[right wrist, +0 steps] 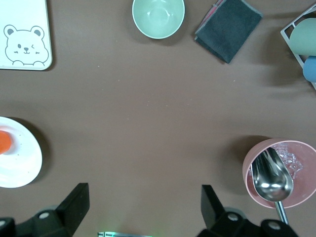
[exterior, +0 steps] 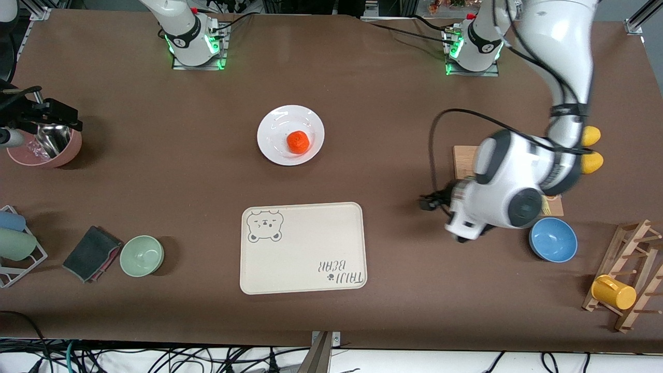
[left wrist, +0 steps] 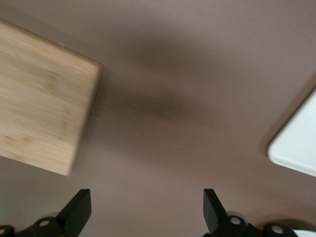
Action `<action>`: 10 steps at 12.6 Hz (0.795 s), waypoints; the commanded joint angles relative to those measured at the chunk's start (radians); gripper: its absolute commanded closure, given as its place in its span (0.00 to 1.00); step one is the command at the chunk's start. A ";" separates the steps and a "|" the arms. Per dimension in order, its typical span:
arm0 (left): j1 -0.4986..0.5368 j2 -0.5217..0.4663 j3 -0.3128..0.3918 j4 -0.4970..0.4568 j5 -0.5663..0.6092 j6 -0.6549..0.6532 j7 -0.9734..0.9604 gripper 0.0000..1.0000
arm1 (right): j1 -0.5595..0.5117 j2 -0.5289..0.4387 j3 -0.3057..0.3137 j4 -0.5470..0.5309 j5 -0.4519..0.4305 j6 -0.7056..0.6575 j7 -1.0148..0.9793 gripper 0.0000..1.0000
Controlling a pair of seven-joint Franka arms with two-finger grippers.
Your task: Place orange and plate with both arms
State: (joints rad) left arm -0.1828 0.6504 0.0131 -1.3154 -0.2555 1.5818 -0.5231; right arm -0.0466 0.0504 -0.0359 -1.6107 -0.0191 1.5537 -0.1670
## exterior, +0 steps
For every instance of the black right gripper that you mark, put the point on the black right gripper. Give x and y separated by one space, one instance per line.
32 111

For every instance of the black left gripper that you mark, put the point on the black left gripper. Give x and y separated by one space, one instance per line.
442 199

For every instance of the orange mandarin fruit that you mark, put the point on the orange mandarin fruit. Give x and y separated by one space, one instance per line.
298 143

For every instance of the white round plate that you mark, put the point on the white round plate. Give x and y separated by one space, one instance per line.
282 129

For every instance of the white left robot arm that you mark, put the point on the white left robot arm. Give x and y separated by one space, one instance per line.
559 31

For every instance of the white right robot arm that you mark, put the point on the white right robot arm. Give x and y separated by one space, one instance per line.
181 26

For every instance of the shiny metal scoop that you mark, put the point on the shiny metal scoop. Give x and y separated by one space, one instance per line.
54 141

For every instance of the pink bowl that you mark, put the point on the pink bowl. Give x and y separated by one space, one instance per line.
70 153

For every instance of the wooden cutting board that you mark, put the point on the wooden cutting board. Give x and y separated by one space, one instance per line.
463 160

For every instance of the blue cup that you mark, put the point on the blue cup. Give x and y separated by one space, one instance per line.
11 221

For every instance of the blue bowl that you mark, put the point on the blue bowl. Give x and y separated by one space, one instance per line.
554 243

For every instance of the sage green cup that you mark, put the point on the sage green cup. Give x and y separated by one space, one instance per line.
15 244

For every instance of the dark grey folded cloth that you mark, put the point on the dark grey folded cloth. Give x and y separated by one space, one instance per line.
90 254

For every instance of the cream bear print tray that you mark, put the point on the cream bear print tray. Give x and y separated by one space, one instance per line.
303 259

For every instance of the pale green bowl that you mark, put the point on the pale green bowl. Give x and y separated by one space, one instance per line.
141 256

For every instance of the yellow lemon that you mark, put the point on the yellow lemon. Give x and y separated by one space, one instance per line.
594 163
593 137

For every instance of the yellow mug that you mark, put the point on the yellow mug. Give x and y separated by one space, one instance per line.
616 295

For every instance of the wooden mug rack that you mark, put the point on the wooden mug rack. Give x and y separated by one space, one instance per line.
627 318

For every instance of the aluminium frame bar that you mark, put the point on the aluminium frame bar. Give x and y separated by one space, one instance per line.
634 25
41 13

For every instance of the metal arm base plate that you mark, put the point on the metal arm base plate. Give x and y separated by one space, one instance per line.
474 74
199 68

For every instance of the grey metal table bracket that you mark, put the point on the grey metal table bracket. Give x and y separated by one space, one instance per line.
323 352

